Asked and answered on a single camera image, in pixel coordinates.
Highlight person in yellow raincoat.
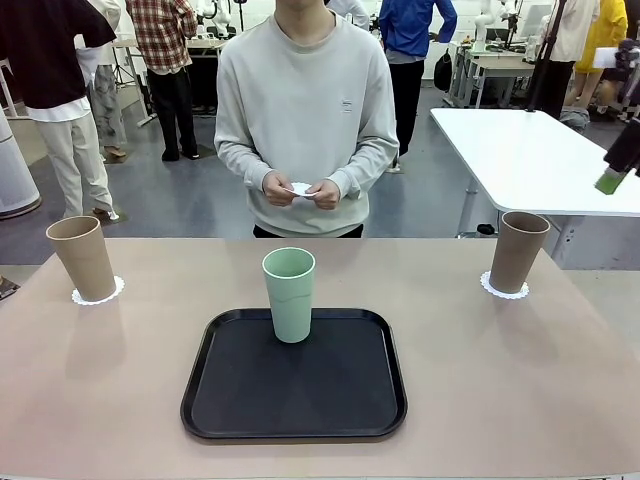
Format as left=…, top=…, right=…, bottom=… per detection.
left=564, top=0, right=629, bottom=109

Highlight black tripod pole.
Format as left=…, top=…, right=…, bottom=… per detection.
left=524, top=0, right=569, bottom=114

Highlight person in grey patterned trousers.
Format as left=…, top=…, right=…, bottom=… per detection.
left=74, top=0, right=130, bottom=164

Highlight white scalloped paper coaster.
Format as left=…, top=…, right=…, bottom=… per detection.
left=70, top=274, right=126, bottom=306
left=479, top=269, right=530, bottom=300
left=282, top=182, right=321, bottom=199

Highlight grey background desk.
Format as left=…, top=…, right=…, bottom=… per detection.
left=448, top=42, right=537, bottom=109

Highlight person in white shirt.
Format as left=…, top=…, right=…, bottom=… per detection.
left=324, top=0, right=371, bottom=31

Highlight white cylindrical air purifier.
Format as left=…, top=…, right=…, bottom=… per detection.
left=0, top=107, right=41, bottom=220

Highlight person's left hand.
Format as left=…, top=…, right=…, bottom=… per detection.
left=305, top=178, right=343, bottom=210

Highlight person in plaid shirt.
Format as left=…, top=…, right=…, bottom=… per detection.
left=124, top=0, right=201, bottom=162

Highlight person's right forearm beige sleeve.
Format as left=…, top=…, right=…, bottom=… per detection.
left=214, top=137, right=276, bottom=194

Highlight grey bundled cloth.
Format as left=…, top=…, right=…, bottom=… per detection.
left=559, top=106, right=592, bottom=132

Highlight white table with metal legs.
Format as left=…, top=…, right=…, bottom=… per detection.
left=429, top=106, right=640, bottom=261

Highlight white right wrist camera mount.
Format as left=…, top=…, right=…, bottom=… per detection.
left=594, top=38, right=640, bottom=76

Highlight tall mint green cup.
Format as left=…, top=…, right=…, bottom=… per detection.
left=262, top=247, right=317, bottom=345

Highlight person black top beige trousers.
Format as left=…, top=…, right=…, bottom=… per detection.
left=0, top=0, right=121, bottom=221

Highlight black backpack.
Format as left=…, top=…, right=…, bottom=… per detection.
left=433, top=49, right=454, bottom=93

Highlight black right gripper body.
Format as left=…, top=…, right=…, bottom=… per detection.
left=603, top=117, right=640, bottom=175

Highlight person in blue jacket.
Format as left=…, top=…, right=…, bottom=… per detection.
left=378, top=0, right=459, bottom=174

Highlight person white top black trousers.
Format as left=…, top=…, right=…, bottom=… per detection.
left=532, top=0, right=601, bottom=119

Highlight person's right hand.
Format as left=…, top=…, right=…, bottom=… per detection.
left=261, top=171, right=297, bottom=207

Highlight person's left forearm beige sleeve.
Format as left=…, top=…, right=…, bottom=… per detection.
left=329, top=139, right=401, bottom=199

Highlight tall brown cup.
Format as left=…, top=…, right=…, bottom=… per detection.
left=488, top=210, right=552, bottom=295
left=45, top=215, right=118, bottom=302

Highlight person in beige sweatshirt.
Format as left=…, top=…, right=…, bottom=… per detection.
left=213, top=0, right=401, bottom=240

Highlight black plastic tray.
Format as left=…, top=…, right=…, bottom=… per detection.
left=179, top=307, right=409, bottom=441

